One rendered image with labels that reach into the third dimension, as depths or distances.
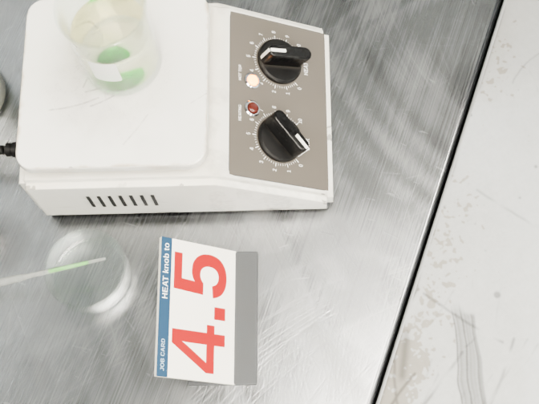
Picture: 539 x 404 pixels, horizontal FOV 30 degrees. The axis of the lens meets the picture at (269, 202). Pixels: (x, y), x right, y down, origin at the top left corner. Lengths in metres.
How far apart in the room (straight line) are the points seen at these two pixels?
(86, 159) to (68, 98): 0.04
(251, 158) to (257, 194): 0.02
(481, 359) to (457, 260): 0.07
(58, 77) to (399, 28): 0.25
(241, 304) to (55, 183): 0.15
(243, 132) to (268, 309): 0.12
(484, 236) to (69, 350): 0.29
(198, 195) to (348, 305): 0.12
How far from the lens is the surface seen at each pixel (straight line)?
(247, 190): 0.64
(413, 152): 0.71
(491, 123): 0.72
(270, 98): 0.67
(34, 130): 0.65
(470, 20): 0.76
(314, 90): 0.69
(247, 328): 0.67
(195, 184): 0.63
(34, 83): 0.66
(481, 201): 0.70
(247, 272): 0.68
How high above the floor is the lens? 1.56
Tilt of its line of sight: 71 degrees down
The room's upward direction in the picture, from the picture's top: 10 degrees counter-clockwise
